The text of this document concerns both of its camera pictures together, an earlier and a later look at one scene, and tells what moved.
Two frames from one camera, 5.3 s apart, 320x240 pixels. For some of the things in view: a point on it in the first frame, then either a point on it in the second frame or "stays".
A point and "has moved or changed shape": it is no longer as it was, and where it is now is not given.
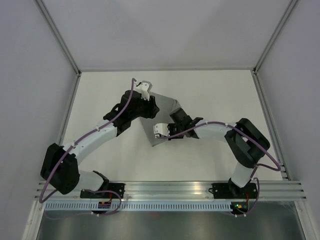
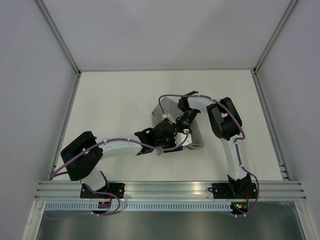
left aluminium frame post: [49, 22] stays
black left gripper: [152, 108] to [173, 144]
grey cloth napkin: [165, 104] has moved or changed shape
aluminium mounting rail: [183, 191] stays
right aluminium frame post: [286, 14] stays
